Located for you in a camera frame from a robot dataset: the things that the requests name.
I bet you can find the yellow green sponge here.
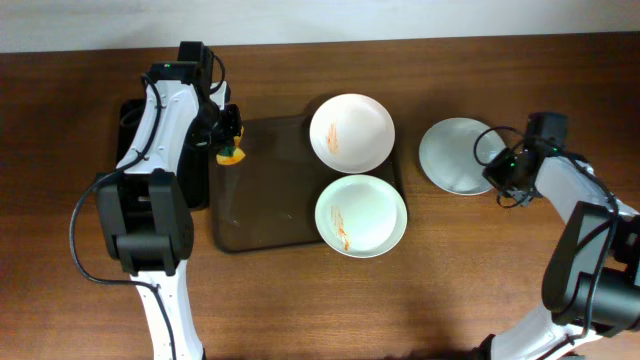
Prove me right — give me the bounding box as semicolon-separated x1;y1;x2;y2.
216;128;246;166

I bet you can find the light blue plate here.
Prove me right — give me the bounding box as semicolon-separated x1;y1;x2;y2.
418;118;506;196

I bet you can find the pink white plate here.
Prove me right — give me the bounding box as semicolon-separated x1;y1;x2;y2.
309;93;395;174

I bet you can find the light green plate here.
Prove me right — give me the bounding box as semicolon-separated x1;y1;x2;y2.
314;174;408;259

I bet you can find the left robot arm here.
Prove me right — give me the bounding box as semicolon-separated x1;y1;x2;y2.
90;60;244;359

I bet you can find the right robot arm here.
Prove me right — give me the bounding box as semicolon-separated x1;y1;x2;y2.
474;141;639;359

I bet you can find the black plastic tray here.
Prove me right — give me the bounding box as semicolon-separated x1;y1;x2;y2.
116;99;209;211

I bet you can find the brown serving tray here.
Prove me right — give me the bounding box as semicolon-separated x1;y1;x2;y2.
209;116;405;254

